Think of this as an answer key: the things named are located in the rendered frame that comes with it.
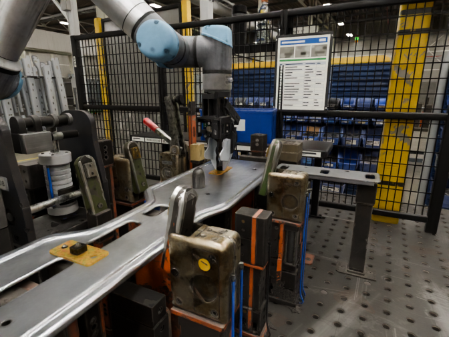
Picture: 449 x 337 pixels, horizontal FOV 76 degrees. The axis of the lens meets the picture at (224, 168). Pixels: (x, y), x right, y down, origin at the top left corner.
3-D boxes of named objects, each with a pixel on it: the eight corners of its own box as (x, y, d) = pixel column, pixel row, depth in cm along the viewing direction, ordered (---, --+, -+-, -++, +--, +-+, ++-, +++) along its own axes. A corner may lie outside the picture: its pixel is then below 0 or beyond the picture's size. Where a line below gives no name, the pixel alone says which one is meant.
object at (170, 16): (204, 212, 303) (200, 1, 252) (196, 217, 291) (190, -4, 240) (117, 192, 367) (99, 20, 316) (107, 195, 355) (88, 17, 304)
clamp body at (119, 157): (138, 298, 76) (126, 161, 67) (107, 286, 81) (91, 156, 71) (160, 278, 84) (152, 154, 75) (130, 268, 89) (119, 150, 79)
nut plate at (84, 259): (110, 253, 41) (109, 246, 41) (88, 267, 38) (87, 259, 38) (71, 241, 45) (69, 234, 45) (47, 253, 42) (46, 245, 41)
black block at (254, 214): (268, 353, 60) (274, 225, 53) (222, 335, 65) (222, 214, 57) (278, 325, 67) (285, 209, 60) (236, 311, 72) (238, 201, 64)
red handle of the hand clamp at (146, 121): (178, 148, 84) (141, 117, 87) (175, 154, 85) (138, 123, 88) (186, 146, 88) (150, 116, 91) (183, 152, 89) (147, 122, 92)
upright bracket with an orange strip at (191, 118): (194, 243, 103) (190, 101, 91) (192, 242, 104) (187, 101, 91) (199, 239, 106) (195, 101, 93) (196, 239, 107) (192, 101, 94)
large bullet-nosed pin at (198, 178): (201, 195, 69) (200, 169, 68) (190, 193, 71) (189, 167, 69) (207, 191, 72) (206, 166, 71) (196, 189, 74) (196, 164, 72)
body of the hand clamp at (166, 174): (180, 261, 93) (176, 154, 84) (164, 255, 95) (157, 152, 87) (190, 251, 98) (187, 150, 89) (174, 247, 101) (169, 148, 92)
